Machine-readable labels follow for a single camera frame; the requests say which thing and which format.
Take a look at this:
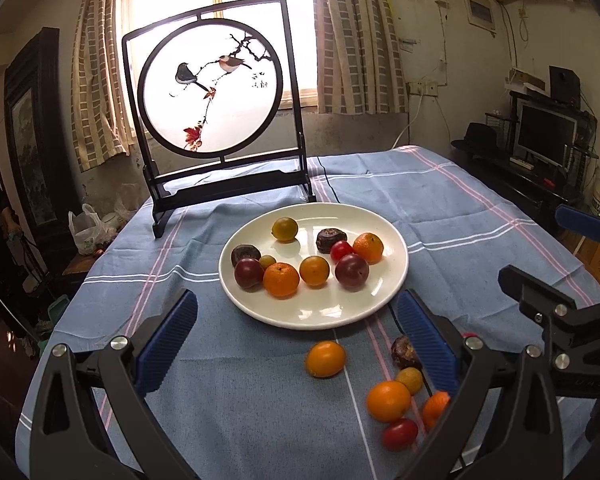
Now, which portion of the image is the white power cable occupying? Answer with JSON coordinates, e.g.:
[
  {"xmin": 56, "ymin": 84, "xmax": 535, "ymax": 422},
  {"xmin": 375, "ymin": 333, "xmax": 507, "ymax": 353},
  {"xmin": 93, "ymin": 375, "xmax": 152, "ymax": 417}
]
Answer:
[{"xmin": 390, "ymin": 94, "xmax": 423, "ymax": 150}]

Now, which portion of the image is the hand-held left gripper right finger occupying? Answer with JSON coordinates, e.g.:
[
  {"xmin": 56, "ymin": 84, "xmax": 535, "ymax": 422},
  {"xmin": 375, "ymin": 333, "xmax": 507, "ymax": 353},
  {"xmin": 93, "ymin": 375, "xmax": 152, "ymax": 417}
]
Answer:
[{"xmin": 396, "ymin": 288, "xmax": 563, "ymax": 480}]

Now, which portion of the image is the checked curtain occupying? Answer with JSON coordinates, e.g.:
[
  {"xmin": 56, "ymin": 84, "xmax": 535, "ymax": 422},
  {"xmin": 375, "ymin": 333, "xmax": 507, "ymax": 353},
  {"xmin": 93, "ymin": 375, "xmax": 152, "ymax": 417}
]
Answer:
[
  {"xmin": 310, "ymin": 0, "xmax": 409, "ymax": 115},
  {"xmin": 71, "ymin": 0, "xmax": 131, "ymax": 172}
]

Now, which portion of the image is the orange mandarin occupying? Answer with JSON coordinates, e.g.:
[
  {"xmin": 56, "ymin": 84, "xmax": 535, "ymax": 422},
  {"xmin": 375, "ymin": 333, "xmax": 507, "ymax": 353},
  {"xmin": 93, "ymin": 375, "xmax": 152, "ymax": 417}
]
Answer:
[
  {"xmin": 420, "ymin": 391, "xmax": 452, "ymax": 432},
  {"xmin": 263, "ymin": 262, "xmax": 300, "ymax": 297},
  {"xmin": 352, "ymin": 232, "xmax": 384, "ymax": 264}
]

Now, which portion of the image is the yellow green round fruit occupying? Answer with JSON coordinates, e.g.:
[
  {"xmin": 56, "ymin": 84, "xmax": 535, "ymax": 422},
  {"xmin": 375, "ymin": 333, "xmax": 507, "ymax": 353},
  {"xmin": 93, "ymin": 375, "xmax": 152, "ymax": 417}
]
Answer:
[{"xmin": 271, "ymin": 216, "xmax": 299, "ymax": 243}]

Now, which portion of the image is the computer monitor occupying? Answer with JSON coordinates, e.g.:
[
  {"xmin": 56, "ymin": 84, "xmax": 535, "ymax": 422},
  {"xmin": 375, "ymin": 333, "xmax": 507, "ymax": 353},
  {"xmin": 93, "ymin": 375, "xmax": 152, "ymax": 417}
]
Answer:
[{"xmin": 512, "ymin": 102, "xmax": 578, "ymax": 168}]

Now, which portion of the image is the black hat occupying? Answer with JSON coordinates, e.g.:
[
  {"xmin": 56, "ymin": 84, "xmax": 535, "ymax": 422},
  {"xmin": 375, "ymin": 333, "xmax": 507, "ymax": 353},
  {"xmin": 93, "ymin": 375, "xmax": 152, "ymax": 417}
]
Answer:
[{"xmin": 450, "ymin": 122, "xmax": 506, "ymax": 153}]

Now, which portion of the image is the brown wrinkled fruit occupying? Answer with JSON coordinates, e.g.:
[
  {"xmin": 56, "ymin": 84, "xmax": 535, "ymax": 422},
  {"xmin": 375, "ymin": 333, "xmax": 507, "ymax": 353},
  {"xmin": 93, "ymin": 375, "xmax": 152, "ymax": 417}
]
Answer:
[
  {"xmin": 230, "ymin": 244, "xmax": 262, "ymax": 267},
  {"xmin": 391, "ymin": 336, "xmax": 423, "ymax": 371},
  {"xmin": 315, "ymin": 228, "xmax": 348, "ymax": 254}
]

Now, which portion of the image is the white plastic bag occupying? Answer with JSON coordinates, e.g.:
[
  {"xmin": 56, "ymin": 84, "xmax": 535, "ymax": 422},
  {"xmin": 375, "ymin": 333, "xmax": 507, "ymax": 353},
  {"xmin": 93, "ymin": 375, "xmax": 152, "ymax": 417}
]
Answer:
[{"xmin": 68, "ymin": 203, "xmax": 118, "ymax": 256}]

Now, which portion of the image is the black desk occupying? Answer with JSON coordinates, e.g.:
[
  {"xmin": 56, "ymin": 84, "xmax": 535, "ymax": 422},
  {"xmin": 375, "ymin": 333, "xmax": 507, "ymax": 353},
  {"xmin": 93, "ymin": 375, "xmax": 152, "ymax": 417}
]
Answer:
[{"xmin": 455, "ymin": 149, "xmax": 596, "ymax": 233}]

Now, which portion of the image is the dark framed painting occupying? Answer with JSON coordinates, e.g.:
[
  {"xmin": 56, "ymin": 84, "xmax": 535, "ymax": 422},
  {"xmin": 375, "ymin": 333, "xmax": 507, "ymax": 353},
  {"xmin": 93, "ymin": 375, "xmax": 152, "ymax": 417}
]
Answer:
[{"xmin": 4, "ymin": 27, "xmax": 81, "ymax": 233}]

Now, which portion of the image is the white ceramic plate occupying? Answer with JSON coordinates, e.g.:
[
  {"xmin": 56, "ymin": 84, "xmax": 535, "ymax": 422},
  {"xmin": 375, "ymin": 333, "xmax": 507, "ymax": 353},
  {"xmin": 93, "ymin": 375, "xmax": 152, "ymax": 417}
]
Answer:
[{"xmin": 218, "ymin": 202, "xmax": 409, "ymax": 331}]

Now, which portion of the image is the dark red plum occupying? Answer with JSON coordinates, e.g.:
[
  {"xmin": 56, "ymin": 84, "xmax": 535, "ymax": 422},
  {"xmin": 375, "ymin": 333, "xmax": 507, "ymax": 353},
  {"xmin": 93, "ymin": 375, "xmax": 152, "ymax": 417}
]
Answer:
[
  {"xmin": 334, "ymin": 254, "xmax": 370, "ymax": 291},
  {"xmin": 234, "ymin": 258, "xmax": 265, "ymax": 291}
]

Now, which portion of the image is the blue striped tablecloth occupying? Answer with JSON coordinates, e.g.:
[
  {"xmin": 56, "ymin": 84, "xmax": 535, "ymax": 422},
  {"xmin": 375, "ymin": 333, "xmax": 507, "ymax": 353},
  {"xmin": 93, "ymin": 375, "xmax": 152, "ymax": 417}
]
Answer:
[{"xmin": 15, "ymin": 145, "xmax": 600, "ymax": 480}]

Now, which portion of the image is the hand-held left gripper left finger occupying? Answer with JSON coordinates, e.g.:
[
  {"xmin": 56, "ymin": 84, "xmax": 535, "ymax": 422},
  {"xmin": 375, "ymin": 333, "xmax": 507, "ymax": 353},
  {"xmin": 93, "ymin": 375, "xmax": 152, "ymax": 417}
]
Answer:
[{"xmin": 28, "ymin": 288, "xmax": 199, "ymax": 480}]

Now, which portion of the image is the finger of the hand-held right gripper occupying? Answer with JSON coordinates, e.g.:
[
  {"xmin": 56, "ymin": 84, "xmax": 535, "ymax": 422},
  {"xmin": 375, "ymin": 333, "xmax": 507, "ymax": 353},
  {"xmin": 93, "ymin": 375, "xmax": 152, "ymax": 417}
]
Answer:
[
  {"xmin": 498, "ymin": 264, "xmax": 582, "ymax": 332},
  {"xmin": 554, "ymin": 203, "xmax": 600, "ymax": 246}
]

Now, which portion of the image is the wall electrical panel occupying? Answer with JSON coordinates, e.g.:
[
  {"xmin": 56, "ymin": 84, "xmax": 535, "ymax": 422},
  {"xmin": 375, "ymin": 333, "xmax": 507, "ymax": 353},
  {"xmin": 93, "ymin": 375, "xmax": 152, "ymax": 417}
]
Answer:
[{"xmin": 462, "ymin": 0, "xmax": 497, "ymax": 36}]

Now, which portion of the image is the black speaker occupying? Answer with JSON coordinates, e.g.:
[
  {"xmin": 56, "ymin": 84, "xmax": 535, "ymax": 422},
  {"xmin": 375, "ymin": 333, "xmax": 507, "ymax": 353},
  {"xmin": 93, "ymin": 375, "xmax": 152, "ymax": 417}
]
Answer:
[{"xmin": 549, "ymin": 66, "xmax": 581, "ymax": 106}]

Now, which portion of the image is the round orange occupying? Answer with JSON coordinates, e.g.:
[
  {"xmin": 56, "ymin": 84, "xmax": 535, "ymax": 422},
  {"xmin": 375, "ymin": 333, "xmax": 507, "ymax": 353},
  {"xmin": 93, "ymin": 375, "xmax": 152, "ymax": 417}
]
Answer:
[
  {"xmin": 366, "ymin": 380, "xmax": 412, "ymax": 423},
  {"xmin": 305, "ymin": 340, "xmax": 346, "ymax": 379},
  {"xmin": 299, "ymin": 255, "xmax": 331, "ymax": 287}
]

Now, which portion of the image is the bird painting table screen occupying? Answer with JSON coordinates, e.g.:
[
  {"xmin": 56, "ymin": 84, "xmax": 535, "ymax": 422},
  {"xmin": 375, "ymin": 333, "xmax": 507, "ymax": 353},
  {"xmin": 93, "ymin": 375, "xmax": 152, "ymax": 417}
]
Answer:
[{"xmin": 121, "ymin": 0, "xmax": 317, "ymax": 240}]

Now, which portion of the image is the green basket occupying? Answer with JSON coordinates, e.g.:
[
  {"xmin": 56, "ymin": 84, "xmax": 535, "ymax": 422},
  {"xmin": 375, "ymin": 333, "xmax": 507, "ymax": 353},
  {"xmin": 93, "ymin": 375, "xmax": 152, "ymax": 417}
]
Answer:
[{"xmin": 47, "ymin": 295, "xmax": 71, "ymax": 326}]

